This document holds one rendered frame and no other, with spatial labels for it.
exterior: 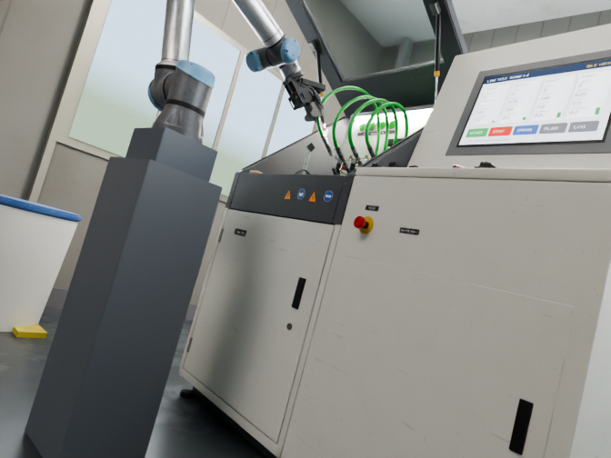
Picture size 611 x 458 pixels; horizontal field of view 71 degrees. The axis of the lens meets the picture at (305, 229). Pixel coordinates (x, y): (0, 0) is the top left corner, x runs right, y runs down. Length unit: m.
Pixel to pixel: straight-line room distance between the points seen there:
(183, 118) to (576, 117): 1.08
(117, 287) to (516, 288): 0.93
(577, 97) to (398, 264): 0.69
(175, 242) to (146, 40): 2.12
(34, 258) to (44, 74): 1.10
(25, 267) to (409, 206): 1.75
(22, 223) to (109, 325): 1.16
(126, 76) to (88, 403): 2.22
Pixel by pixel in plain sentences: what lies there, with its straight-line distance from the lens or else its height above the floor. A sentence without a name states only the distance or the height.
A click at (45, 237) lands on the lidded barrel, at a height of 0.45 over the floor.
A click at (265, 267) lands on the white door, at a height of 0.60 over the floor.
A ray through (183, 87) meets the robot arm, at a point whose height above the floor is 1.04.
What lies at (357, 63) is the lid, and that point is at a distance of 2.14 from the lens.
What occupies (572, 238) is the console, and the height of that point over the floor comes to 0.83.
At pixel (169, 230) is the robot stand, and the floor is 0.64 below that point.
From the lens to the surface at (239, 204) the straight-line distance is 1.79.
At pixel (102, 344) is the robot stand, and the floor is 0.32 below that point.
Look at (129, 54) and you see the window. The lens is 3.10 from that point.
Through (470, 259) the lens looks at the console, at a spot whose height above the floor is 0.75.
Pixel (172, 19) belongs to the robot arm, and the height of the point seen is 1.27.
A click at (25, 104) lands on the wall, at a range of 2.87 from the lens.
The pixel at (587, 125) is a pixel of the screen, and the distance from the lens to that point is 1.38.
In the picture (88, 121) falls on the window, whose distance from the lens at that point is 2.95.
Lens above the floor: 0.64
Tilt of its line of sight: 5 degrees up
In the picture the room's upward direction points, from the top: 15 degrees clockwise
